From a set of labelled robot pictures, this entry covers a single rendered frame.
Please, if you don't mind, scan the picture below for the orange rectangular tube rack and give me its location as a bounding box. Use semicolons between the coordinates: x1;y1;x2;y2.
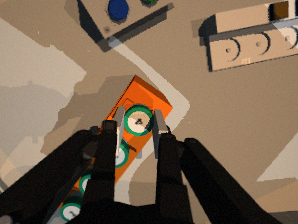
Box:
58;74;173;209

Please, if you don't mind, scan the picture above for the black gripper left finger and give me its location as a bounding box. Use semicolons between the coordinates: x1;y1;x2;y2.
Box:
0;106;126;224

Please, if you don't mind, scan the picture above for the white button panel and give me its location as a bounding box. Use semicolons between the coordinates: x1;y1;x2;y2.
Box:
81;0;175;42

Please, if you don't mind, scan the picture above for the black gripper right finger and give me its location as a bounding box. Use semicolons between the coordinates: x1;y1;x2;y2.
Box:
152;109;282;224

